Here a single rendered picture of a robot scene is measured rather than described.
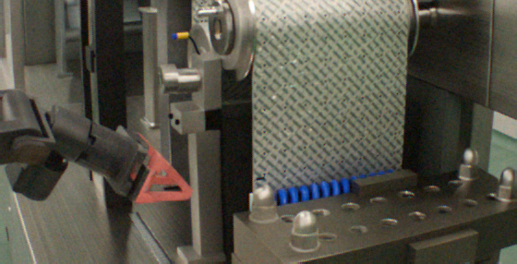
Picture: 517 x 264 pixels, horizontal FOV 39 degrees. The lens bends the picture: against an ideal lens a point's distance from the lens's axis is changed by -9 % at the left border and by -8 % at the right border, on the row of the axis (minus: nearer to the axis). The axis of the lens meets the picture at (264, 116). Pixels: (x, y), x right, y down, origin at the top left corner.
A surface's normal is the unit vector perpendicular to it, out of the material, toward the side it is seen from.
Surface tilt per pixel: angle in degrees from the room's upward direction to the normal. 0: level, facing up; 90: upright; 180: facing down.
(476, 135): 90
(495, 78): 90
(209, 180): 90
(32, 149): 121
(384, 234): 0
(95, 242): 0
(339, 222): 0
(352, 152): 90
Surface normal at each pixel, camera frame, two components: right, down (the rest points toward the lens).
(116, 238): 0.00, -0.96
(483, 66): -0.91, 0.11
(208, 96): 0.40, 0.26
